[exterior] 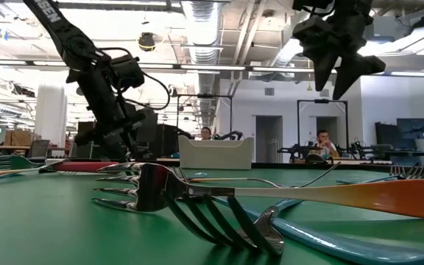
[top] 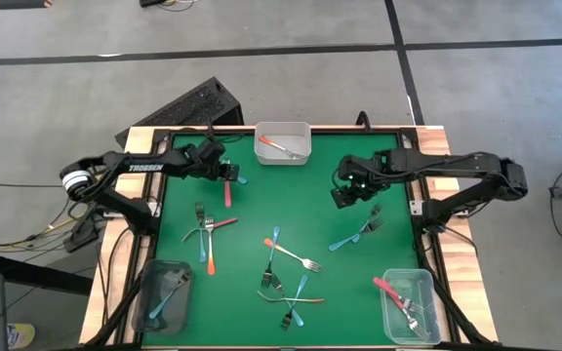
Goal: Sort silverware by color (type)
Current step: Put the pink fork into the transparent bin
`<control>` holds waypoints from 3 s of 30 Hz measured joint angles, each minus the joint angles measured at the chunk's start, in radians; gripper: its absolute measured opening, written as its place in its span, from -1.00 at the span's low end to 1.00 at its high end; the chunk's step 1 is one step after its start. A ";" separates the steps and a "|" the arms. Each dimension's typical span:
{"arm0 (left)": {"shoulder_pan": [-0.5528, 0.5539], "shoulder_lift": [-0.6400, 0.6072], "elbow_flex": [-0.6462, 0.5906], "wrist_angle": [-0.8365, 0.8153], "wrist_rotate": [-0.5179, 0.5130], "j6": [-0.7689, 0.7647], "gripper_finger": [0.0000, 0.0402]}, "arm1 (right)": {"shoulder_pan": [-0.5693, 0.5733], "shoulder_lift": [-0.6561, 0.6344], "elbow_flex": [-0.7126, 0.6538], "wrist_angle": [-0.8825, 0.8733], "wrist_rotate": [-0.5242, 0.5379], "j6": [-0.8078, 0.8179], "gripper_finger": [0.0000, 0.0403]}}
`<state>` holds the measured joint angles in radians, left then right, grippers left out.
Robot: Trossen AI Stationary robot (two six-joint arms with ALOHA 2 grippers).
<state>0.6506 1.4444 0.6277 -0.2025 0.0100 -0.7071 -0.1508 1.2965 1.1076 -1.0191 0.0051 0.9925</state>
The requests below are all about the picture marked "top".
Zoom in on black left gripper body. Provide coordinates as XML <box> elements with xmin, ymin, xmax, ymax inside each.
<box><xmin>182</xmin><ymin>145</ymin><xmax>223</xmax><ymax>179</ymax></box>

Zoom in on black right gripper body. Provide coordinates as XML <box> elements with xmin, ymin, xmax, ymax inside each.
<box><xmin>348</xmin><ymin>153</ymin><xmax>385</xmax><ymax>192</ymax></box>

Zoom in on red handled silver fork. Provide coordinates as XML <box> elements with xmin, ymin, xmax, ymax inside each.
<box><xmin>181</xmin><ymin>216</ymin><xmax>240</xmax><ymax>244</ymax></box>
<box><xmin>222</xmin><ymin>159</ymin><xmax>233</xmax><ymax>209</ymax></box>
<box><xmin>386</xmin><ymin>291</ymin><xmax>432</xmax><ymax>342</ymax></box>
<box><xmin>372</xmin><ymin>276</ymin><xmax>424</xmax><ymax>315</ymax></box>

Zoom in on orange handled silver fork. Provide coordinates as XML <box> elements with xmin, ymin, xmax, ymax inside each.
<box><xmin>204</xmin><ymin>216</ymin><xmax>218</xmax><ymax>277</ymax></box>
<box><xmin>258</xmin><ymin>135</ymin><xmax>306</xmax><ymax>161</ymax></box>
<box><xmin>262</xmin><ymin>237</ymin><xmax>323</xmax><ymax>273</ymax></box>
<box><xmin>256</xmin><ymin>290</ymin><xmax>326</xmax><ymax>305</ymax></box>

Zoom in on green table mat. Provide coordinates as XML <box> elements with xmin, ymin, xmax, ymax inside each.
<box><xmin>141</xmin><ymin>132</ymin><xmax>422</xmax><ymax>348</ymax></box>

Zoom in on white plastic bin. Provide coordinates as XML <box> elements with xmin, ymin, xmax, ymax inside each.
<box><xmin>254</xmin><ymin>121</ymin><xmax>313</xmax><ymax>167</ymax></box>

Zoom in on black perforated case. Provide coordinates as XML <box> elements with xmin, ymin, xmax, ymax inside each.
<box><xmin>113</xmin><ymin>75</ymin><xmax>246</xmax><ymax>149</ymax></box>

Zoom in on clear plastic bin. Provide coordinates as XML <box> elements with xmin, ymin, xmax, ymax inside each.
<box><xmin>380</xmin><ymin>268</ymin><xmax>442</xmax><ymax>346</ymax></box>

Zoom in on wooden table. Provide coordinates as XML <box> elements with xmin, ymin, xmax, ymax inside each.
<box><xmin>78</xmin><ymin>125</ymin><xmax>501</xmax><ymax>350</ymax></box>

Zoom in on dark translucent plastic bin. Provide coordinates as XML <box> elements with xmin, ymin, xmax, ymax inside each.
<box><xmin>131</xmin><ymin>258</ymin><xmax>195</xmax><ymax>335</ymax></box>

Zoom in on black bar orange ends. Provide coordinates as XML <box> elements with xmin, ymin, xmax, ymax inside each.
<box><xmin>0</xmin><ymin>0</ymin><xmax>54</xmax><ymax>10</ymax></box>

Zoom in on yellow sandal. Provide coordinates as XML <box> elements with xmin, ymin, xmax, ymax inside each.
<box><xmin>6</xmin><ymin>322</ymin><xmax>36</xmax><ymax>350</ymax></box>

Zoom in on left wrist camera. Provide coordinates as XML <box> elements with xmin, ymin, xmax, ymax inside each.
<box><xmin>196</xmin><ymin>137</ymin><xmax>227</xmax><ymax>162</ymax></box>

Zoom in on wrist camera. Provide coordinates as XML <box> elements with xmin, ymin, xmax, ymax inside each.
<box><xmin>196</xmin><ymin>137</ymin><xmax>227</xmax><ymax>162</ymax></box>
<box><xmin>332</xmin><ymin>156</ymin><xmax>355</xmax><ymax>189</ymax></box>

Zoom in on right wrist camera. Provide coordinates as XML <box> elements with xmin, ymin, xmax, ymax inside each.
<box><xmin>332</xmin><ymin>156</ymin><xmax>355</xmax><ymax>189</ymax></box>

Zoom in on black table frame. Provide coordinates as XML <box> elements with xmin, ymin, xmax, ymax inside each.
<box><xmin>119</xmin><ymin>127</ymin><xmax>495</xmax><ymax>350</ymax></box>

